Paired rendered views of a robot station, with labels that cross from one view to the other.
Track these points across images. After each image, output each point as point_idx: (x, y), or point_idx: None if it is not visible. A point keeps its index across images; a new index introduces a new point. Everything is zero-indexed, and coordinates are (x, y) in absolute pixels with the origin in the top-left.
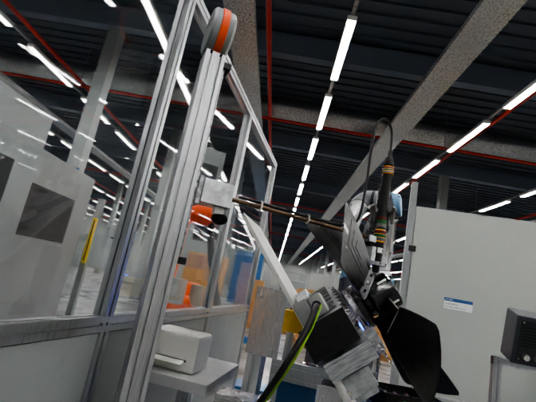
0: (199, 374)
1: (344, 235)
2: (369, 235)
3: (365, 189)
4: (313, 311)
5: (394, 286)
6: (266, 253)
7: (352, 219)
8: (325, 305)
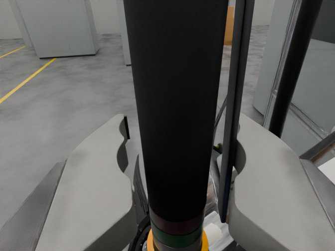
0: None
1: (220, 108)
2: (215, 212)
3: (297, 26)
4: (219, 143)
5: (149, 213)
6: (330, 162)
7: (225, 101)
8: (218, 156)
